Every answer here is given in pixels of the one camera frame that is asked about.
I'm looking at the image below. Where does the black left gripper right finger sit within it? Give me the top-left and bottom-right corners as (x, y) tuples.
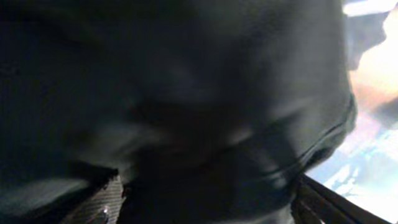
(292, 175), (390, 224)

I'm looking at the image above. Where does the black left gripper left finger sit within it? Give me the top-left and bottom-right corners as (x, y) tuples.
(30, 169), (125, 224)

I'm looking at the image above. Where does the black garment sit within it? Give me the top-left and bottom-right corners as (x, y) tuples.
(0, 0), (391, 224)

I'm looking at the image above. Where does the clear plastic storage bin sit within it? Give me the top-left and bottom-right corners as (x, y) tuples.
(307, 116), (397, 223)

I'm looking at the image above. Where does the pink crumpled garment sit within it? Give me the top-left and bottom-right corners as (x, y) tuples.
(350, 9), (397, 110)

